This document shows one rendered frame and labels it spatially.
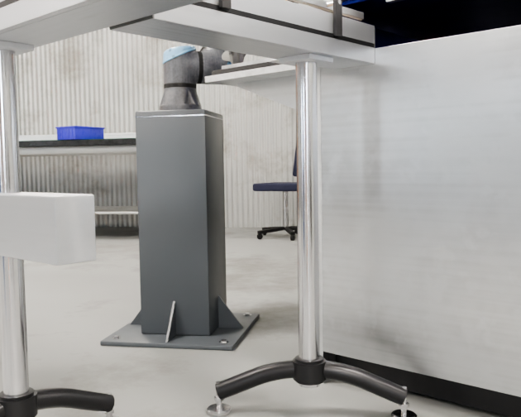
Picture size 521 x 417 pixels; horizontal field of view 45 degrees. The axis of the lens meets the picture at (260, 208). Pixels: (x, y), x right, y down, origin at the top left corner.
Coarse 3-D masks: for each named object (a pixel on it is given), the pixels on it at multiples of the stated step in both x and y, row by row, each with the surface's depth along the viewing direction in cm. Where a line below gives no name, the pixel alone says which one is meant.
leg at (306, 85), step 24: (312, 72) 142; (312, 96) 143; (312, 120) 143; (312, 144) 143; (312, 168) 144; (312, 192) 144; (312, 216) 144; (312, 240) 145; (312, 264) 145; (312, 288) 146; (312, 312) 146; (312, 336) 146; (312, 360) 147
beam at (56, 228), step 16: (32, 192) 126; (0, 208) 120; (16, 208) 116; (32, 208) 112; (48, 208) 108; (64, 208) 108; (80, 208) 110; (0, 224) 120; (16, 224) 116; (32, 224) 112; (48, 224) 108; (64, 224) 108; (80, 224) 110; (0, 240) 121; (16, 240) 117; (32, 240) 112; (48, 240) 109; (64, 240) 108; (80, 240) 110; (16, 256) 117; (32, 256) 113; (48, 256) 109; (64, 256) 108; (80, 256) 111
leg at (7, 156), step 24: (0, 48) 121; (24, 48) 123; (0, 72) 122; (0, 96) 123; (0, 120) 123; (0, 144) 123; (0, 168) 123; (0, 192) 124; (0, 264) 125; (0, 288) 126; (24, 288) 128; (0, 312) 126; (24, 312) 127; (24, 336) 127; (24, 360) 128; (24, 384) 128
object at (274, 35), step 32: (224, 0) 115; (256, 0) 123; (288, 0) 150; (320, 0) 142; (128, 32) 115; (160, 32) 115; (192, 32) 116; (224, 32) 116; (256, 32) 123; (288, 32) 130; (320, 32) 138; (352, 32) 147; (352, 64) 155
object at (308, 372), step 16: (256, 368) 150; (272, 368) 149; (288, 368) 148; (304, 368) 145; (320, 368) 146; (336, 368) 147; (352, 368) 147; (224, 384) 151; (240, 384) 150; (256, 384) 149; (304, 384) 146; (352, 384) 147; (368, 384) 146; (384, 384) 146; (400, 400) 145; (400, 416) 145; (416, 416) 146
